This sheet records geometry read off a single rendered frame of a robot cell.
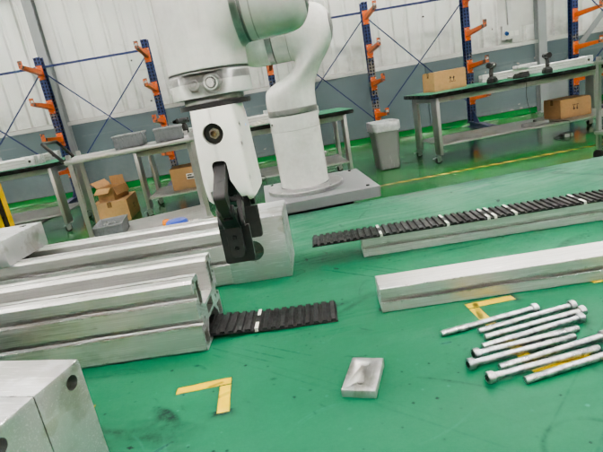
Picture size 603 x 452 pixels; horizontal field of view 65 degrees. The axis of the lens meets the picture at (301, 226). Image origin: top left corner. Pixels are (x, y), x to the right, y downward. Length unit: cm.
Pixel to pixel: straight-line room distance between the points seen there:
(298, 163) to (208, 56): 68
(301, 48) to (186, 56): 65
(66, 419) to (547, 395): 36
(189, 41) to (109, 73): 806
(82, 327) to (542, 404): 46
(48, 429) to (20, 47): 870
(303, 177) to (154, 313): 67
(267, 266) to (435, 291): 26
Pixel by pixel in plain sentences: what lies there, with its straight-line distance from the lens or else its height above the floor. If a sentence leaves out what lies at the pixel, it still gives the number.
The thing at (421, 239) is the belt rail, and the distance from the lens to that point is 75.
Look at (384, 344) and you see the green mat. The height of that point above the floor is 78.
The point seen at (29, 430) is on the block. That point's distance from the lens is 38.
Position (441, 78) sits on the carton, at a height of 92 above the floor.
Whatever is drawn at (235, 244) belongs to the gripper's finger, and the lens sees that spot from 50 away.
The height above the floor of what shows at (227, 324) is 79.
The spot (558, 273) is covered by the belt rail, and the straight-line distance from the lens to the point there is 61.
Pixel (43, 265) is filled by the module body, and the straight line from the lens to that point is 81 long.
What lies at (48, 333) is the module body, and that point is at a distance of 61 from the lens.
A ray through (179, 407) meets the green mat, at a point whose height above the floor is 78.
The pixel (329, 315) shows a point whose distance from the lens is 57.
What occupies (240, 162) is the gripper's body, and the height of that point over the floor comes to 98.
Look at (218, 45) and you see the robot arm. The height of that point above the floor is 109.
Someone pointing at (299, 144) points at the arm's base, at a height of 92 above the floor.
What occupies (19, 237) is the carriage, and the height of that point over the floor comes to 90.
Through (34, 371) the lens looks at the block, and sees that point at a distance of 41.
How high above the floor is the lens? 104
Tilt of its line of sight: 15 degrees down
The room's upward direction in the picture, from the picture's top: 10 degrees counter-clockwise
